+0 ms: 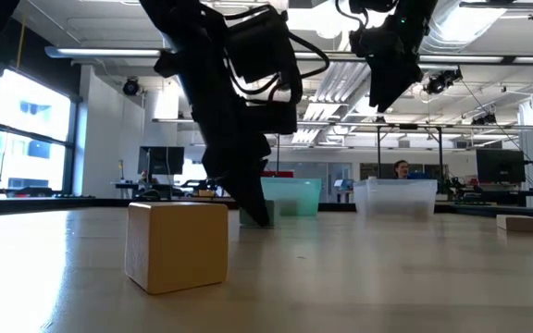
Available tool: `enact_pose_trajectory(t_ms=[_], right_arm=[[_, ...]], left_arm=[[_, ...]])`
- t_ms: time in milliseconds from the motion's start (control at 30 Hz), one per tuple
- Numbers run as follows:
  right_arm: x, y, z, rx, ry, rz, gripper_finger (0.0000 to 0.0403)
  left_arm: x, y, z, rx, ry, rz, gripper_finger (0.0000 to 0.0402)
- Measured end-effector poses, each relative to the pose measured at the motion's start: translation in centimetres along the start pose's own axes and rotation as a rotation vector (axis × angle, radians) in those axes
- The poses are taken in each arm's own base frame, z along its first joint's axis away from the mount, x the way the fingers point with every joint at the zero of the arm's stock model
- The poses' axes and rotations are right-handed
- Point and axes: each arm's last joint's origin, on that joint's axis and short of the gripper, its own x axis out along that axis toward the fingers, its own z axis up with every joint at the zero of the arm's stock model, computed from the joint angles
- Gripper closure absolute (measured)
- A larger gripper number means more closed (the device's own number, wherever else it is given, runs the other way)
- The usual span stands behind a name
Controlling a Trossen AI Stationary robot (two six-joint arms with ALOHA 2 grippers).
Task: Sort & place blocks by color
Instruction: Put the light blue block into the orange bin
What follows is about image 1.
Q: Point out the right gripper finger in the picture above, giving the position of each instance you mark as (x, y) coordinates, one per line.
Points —
(378, 97)
(393, 92)

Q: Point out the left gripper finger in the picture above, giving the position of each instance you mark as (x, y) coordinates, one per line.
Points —
(263, 189)
(245, 194)

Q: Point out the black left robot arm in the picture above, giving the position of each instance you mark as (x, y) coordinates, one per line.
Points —
(188, 41)

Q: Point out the black background robot arm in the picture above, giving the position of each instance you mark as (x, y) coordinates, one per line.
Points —
(454, 185)
(192, 186)

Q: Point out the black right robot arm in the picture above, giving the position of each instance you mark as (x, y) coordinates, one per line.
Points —
(414, 18)

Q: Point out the red box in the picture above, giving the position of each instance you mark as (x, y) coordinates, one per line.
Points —
(280, 174)

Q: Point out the green translucent plastic bin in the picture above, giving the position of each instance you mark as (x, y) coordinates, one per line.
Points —
(299, 192)

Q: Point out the small tan box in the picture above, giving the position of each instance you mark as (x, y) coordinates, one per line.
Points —
(207, 193)

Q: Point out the person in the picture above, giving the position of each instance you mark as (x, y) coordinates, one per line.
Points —
(401, 168)

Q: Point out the black computer monitor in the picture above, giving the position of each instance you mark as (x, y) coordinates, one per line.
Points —
(161, 160)
(500, 165)

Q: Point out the blue box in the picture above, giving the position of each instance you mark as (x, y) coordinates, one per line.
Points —
(418, 176)

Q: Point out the clear plastic bin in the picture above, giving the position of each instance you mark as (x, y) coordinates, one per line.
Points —
(395, 196)

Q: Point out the dark office desk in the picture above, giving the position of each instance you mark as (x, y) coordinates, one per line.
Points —
(125, 185)

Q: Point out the long LED light bar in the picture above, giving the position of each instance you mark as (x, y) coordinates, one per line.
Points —
(109, 52)

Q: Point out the natural wooden block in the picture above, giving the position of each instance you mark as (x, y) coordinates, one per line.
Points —
(518, 224)

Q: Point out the large glass window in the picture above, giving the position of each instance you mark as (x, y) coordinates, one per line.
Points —
(30, 120)

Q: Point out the black metal gantry frame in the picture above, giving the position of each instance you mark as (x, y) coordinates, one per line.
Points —
(278, 157)
(410, 126)

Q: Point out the black ceiling camera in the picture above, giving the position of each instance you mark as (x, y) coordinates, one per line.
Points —
(440, 82)
(131, 87)

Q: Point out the black aluminium table frame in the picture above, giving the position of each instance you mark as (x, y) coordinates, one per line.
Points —
(53, 203)

